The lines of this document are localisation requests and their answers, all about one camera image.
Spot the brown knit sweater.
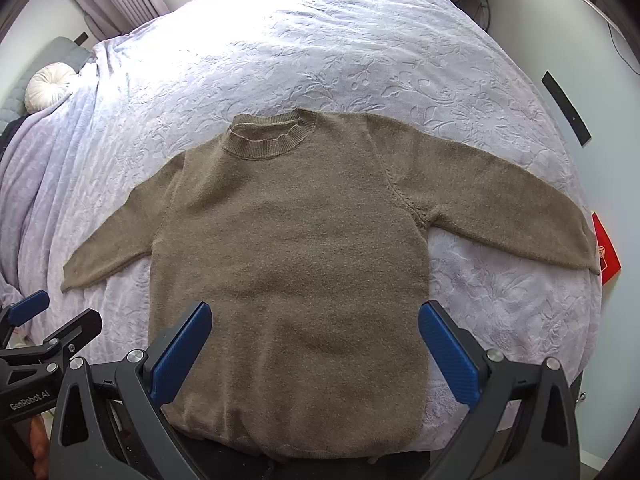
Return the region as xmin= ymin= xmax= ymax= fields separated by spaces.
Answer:
xmin=61 ymin=108 xmax=599 ymax=460

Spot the left hand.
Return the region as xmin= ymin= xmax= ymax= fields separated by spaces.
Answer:
xmin=29 ymin=415 xmax=49 ymax=480

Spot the red box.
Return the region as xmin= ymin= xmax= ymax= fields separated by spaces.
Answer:
xmin=591 ymin=211 xmax=622 ymax=285

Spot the round white pillow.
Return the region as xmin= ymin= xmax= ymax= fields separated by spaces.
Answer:
xmin=24 ymin=62 xmax=78 ymax=114

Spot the grey padded headboard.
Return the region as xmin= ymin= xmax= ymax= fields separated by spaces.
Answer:
xmin=0 ymin=36 xmax=94 ymax=137

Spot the black wall strip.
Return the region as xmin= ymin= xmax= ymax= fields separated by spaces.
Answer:
xmin=541 ymin=72 xmax=591 ymax=146

